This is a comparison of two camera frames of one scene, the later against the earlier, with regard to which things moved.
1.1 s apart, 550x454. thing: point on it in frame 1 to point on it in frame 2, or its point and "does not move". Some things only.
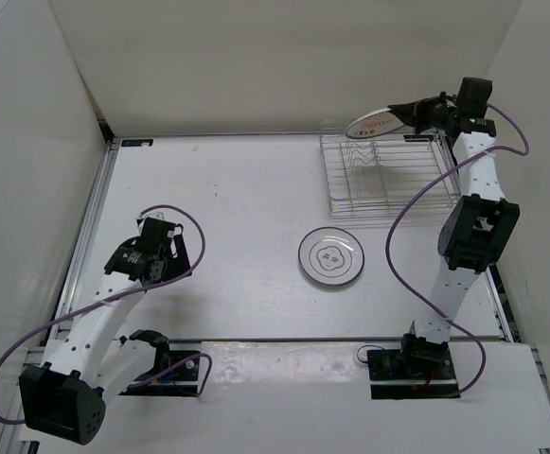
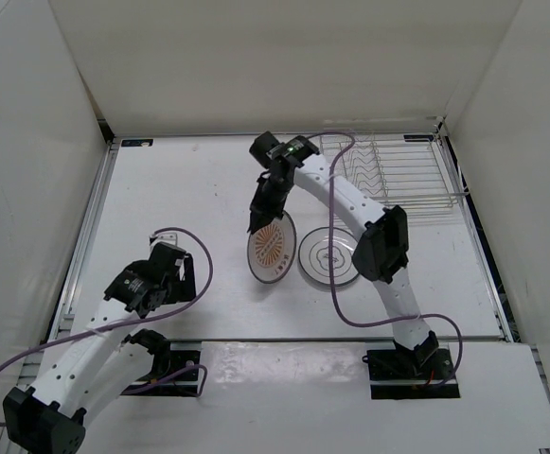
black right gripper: [414, 113] to [257, 205]
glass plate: [331, 255] does not move
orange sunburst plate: [374, 124] to [271, 249]
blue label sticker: [139, 142] does not move
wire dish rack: [375, 180] does not move
